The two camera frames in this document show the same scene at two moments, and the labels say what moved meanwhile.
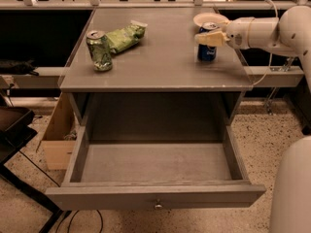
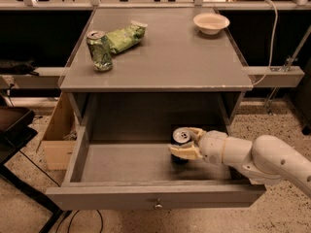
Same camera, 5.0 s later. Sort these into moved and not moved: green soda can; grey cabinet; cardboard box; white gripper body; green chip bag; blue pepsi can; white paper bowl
Moved: blue pepsi can; white gripper body
Not moved: grey cabinet; white paper bowl; green soda can; cardboard box; green chip bag
